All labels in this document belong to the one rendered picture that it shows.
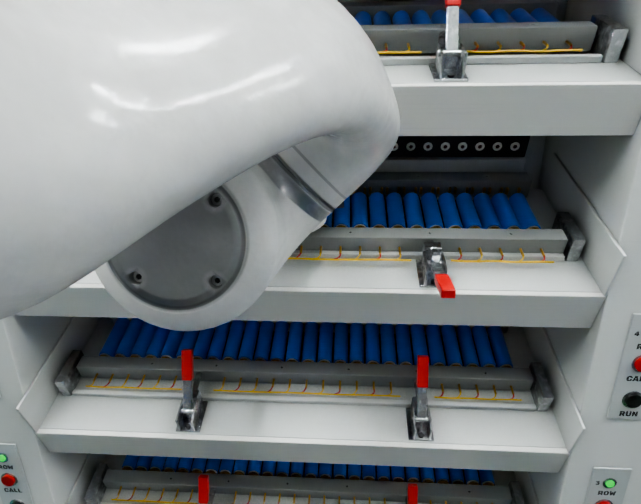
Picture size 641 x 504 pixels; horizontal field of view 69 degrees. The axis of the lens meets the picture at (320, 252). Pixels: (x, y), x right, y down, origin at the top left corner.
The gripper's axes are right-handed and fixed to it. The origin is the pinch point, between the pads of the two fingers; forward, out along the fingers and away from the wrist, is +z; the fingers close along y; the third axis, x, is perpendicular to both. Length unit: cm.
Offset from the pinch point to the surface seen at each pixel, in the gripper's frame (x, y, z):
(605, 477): 30.2, -35.5, -1.7
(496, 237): 3.7, -22.0, -1.9
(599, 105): -8.3, -27.6, -8.5
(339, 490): 39.8, -6.2, 7.2
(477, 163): -3.9, -22.5, 9.0
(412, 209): 1.3, -14.1, 3.1
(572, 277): 7.4, -29.1, -3.5
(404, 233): 3.5, -12.8, -1.5
